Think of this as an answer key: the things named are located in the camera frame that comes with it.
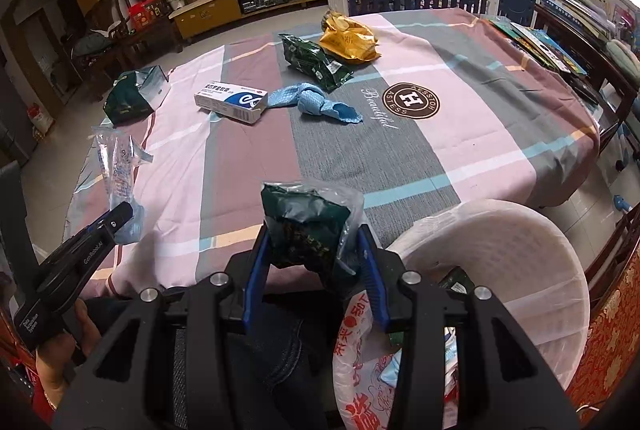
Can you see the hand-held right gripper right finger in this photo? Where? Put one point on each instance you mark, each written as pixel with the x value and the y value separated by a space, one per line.
pixel 375 290

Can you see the yellow snack packet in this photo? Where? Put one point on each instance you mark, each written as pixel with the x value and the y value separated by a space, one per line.
pixel 347 38

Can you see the blue knotted cloth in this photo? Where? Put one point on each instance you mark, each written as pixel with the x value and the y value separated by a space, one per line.
pixel 312 100

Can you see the white red sack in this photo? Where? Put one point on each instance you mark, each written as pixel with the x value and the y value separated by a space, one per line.
pixel 40 120

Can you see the dark green packet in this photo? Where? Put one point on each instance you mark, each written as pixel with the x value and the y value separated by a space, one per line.
pixel 305 220

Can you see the white plastic waste bin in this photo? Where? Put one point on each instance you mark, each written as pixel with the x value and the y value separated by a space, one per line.
pixel 500 250

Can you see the pile of books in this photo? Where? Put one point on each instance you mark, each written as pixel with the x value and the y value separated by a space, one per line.
pixel 575 15

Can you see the yellow wooden television cabinet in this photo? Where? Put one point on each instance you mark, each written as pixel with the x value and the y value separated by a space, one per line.
pixel 210 13

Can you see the dark green tissue box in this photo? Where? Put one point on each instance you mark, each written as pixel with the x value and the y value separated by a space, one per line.
pixel 127 95

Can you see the white blue medicine box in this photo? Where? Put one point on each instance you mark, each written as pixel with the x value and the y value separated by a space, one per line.
pixel 225 100

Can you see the red gift box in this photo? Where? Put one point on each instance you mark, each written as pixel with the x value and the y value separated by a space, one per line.
pixel 147 10

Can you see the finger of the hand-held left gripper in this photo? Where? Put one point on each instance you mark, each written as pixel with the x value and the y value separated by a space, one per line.
pixel 107 222

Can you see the person's right leg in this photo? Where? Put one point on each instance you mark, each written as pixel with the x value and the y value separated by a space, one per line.
pixel 290 360

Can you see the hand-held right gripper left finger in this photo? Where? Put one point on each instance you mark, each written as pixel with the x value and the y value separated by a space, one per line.
pixel 255 275

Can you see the clear plastic bag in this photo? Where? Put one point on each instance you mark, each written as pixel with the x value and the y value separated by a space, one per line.
pixel 117 170

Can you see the white red-printed plastic bag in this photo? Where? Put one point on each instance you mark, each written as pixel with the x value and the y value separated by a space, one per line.
pixel 360 360

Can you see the red cardboard box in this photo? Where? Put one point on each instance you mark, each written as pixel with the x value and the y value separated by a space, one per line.
pixel 12 350

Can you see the striped plaid tablecloth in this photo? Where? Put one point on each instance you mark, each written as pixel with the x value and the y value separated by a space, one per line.
pixel 475 135

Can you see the green snack packet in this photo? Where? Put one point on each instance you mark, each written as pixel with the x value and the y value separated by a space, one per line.
pixel 310 58

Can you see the red gold patterned cloth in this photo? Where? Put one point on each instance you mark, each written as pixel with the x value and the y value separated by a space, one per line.
pixel 610 335

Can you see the dark wooden side table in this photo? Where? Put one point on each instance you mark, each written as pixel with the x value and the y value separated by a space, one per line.
pixel 605 65

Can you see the dark clothes pile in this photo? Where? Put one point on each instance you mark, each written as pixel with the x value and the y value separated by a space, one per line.
pixel 95 43

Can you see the person's left hand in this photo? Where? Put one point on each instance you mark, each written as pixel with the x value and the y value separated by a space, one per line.
pixel 55 360

